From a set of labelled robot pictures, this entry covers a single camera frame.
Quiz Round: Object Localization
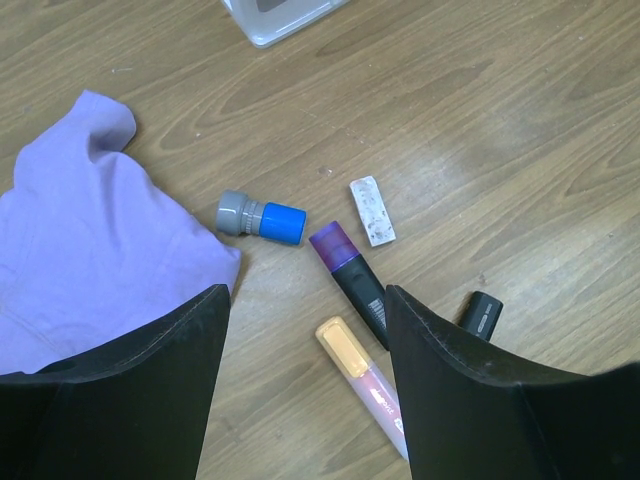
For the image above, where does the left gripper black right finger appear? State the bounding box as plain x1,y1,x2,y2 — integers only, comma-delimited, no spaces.
385,285,639,479

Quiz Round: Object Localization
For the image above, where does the purple black highlighter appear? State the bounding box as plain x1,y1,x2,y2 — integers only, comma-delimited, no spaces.
310,221,389,350

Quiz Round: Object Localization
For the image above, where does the white eraser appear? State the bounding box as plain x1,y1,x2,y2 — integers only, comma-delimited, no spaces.
349,176,396,247

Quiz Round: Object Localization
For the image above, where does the orange pink highlighter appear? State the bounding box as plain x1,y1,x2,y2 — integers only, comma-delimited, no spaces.
315,316,409,461

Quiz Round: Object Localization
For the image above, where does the blue black highlighter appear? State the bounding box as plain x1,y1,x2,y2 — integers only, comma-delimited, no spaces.
458,291,504,342

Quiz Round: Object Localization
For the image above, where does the white plastic drawer organizer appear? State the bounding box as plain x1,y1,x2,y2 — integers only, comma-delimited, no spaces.
221,0,346,48

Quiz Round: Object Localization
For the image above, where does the purple cloth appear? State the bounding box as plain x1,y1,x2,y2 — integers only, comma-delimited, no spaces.
1,91,241,374

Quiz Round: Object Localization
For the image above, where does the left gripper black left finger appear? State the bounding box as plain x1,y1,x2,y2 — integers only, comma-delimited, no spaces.
1,285,230,479

